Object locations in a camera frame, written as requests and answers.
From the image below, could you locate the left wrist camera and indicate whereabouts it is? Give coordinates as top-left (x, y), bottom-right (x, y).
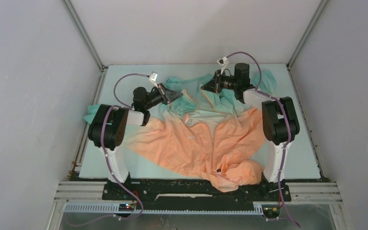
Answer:
top-left (149, 72), bottom-right (158, 88)

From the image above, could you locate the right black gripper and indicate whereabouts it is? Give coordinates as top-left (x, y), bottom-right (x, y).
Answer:
top-left (201, 70), bottom-right (238, 94)

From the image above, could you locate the grey slotted cable duct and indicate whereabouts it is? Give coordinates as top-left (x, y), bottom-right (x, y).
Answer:
top-left (64, 202), bottom-right (263, 215)

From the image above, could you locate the teal and orange jacket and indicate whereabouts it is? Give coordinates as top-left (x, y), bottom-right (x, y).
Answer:
top-left (98, 78), bottom-right (265, 192)

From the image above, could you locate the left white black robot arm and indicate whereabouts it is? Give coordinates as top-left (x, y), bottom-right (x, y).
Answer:
top-left (88, 83), bottom-right (184, 200)

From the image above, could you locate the aluminium frame rail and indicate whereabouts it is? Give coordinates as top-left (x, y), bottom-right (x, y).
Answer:
top-left (45, 181), bottom-right (353, 230)

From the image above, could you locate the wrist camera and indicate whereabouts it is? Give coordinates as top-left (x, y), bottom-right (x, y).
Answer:
top-left (149, 72), bottom-right (158, 88)
top-left (217, 57), bottom-right (229, 75)

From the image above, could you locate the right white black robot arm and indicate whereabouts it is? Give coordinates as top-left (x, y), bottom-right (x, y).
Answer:
top-left (201, 63), bottom-right (300, 200)

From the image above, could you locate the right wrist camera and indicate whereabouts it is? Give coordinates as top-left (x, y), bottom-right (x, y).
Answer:
top-left (217, 57), bottom-right (229, 75)

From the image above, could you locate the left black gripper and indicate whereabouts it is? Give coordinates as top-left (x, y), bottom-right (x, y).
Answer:
top-left (144, 83), bottom-right (183, 110)

